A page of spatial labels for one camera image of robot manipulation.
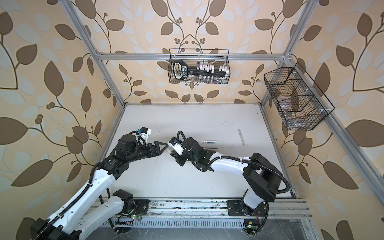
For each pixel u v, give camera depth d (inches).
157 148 26.1
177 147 27.7
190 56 35.8
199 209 29.7
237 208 29.0
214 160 22.3
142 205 29.3
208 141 38.8
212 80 34.8
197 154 25.0
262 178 17.1
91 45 34.1
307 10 28.4
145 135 27.4
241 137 39.9
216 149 37.5
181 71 33.1
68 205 16.6
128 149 23.2
